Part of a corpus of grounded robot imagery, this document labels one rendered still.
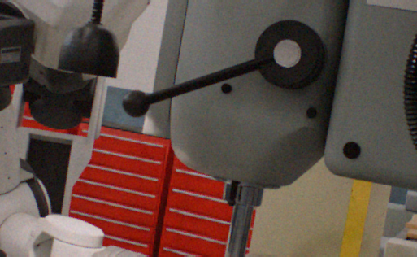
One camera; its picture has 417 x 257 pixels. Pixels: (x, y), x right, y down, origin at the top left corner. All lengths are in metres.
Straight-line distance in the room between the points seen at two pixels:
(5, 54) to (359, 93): 0.56
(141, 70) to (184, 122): 9.74
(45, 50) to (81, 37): 0.32
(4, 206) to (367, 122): 0.67
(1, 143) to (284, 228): 1.61
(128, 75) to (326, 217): 8.14
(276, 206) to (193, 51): 1.86
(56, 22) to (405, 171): 0.61
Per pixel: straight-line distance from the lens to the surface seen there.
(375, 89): 0.84
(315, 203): 2.72
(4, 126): 1.27
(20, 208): 1.33
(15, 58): 1.23
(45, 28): 1.25
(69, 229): 1.10
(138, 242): 5.98
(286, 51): 0.84
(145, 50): 10.66
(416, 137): 0.69
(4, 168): 1.30
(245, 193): 0.97
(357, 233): 2.71
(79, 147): 1.58
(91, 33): 0.97
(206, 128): 0.91
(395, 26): 0.85
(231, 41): 0.90
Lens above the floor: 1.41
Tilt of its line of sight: 3 degrees down
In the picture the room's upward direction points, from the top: 10 degrees clockwise
